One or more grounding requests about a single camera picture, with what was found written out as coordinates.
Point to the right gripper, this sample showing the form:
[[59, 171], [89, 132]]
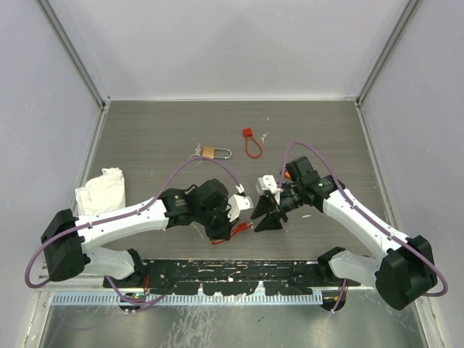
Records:
[[271, 221]]

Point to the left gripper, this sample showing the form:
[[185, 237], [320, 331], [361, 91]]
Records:
[[223, 231]]

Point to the silver keys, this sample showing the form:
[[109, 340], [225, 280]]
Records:
[[263, 137]]

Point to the brass padlock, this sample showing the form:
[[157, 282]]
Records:
[[212, 152]]

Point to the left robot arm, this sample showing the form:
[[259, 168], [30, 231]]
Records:
[[76, 244]]

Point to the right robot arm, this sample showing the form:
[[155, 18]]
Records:
[[400, 267]]

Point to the white cloth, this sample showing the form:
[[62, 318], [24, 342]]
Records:
[[101, 194]]

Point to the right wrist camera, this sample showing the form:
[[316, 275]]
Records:
[[268, 184]]

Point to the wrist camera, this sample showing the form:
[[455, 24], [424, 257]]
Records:
[[268, 184], [238, 203]]

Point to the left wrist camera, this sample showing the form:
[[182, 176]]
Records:
[[238, 203]]

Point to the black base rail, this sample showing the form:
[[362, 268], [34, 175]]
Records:
[[229, 277]]

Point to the slotted cable duct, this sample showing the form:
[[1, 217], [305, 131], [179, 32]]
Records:
[[260, 298]]

